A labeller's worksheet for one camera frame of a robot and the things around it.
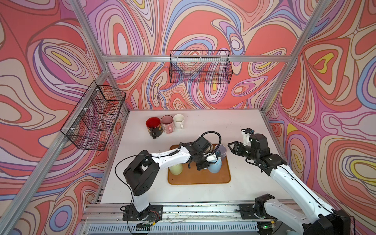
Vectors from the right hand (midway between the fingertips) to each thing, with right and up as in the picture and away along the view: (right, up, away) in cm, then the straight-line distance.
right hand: (232, 149), depth 80 cm
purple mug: (-7, +1, -7) cm, 10 cm away
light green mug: (-31, -12, +2) cm, 34 cm away
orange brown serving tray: (-23, -17, +6) cm, 29 cm away
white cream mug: (-32, +17, +25) cm, 44 cm away
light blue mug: (-9, -12, +4) cm, 15 cm away
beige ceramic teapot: (-13, +2, -8) cm, 16 cm away
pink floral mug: (-39, +15, +19) cm, 46 cm away
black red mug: (-47, +12, +16) cm, 51 cm away
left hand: (-12, -10, +5) cm, 16 cm away
